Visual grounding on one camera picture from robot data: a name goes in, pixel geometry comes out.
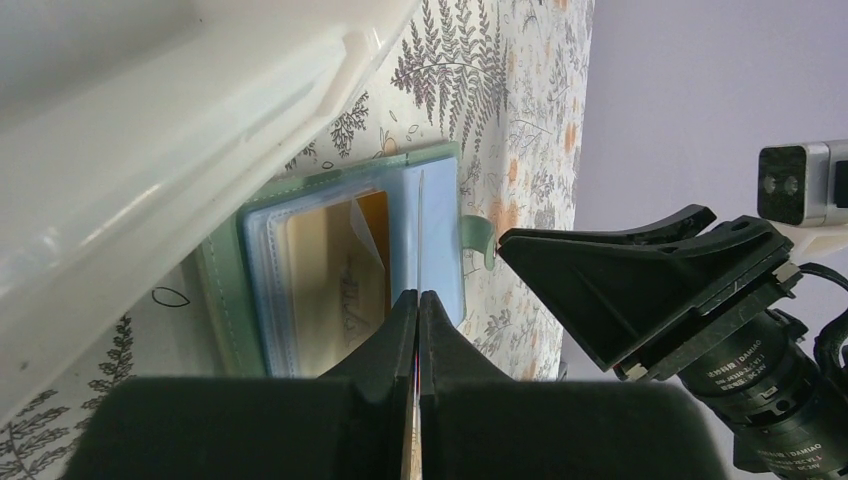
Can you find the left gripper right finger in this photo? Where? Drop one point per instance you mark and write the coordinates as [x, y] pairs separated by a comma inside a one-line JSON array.
[[478, 423]]

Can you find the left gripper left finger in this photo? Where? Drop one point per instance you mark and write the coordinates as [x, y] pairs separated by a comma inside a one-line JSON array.
[[352, 422]]

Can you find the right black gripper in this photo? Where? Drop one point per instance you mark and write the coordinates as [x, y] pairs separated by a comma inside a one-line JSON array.
[[648, 302]]

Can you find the green card holder wallet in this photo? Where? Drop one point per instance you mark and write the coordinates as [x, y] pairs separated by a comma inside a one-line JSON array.
[[244, 263]]

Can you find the white plastic card box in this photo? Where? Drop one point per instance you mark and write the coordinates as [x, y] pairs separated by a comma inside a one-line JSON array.
[[131, 129]]

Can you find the floral patterned table mat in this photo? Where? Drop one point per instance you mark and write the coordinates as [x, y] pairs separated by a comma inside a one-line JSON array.
[[505, 80]]

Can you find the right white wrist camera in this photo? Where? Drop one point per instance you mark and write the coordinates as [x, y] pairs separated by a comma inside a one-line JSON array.
[[802, 191]]

